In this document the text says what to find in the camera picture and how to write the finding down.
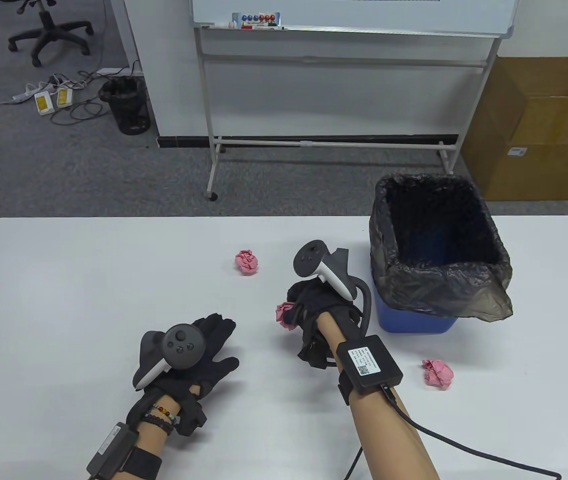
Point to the person's right hand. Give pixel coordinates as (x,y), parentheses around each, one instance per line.
(314,302)

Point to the person's left hand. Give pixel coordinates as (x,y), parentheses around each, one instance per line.
(216,335)

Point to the pink paper ball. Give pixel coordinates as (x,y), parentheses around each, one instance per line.
(284,315)
(247,262)
(438,374)

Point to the blue recycling bin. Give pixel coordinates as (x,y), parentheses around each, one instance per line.
(409,322)

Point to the person's left forearm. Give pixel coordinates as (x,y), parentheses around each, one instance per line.
(150,442)

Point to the blue bin with black bag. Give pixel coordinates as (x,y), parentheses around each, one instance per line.
(439,295)

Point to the grey and white handheld controller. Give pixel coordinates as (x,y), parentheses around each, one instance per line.
(309,260)
(183,345)

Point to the black wrist sensor box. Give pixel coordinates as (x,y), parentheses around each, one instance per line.
(369,365)
(113,450)

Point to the black mesh waste basket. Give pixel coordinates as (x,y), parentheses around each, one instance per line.
(126,107)

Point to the brown cardboard box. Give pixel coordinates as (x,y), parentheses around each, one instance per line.
(554,165)

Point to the yellow and white power adapter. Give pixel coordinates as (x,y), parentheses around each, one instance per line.
(65,96)
(43,103)

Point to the pack of colourful magnets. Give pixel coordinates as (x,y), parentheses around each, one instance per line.
(256,19)

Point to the whiteboard marker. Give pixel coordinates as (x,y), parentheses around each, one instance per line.
(224,24)

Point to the whiteboard on metal stand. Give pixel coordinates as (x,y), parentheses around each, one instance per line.
(364,12)

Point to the office chair base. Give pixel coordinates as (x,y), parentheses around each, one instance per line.
(44,27)

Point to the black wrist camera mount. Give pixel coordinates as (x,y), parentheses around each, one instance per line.
(314,350)
(193,417)

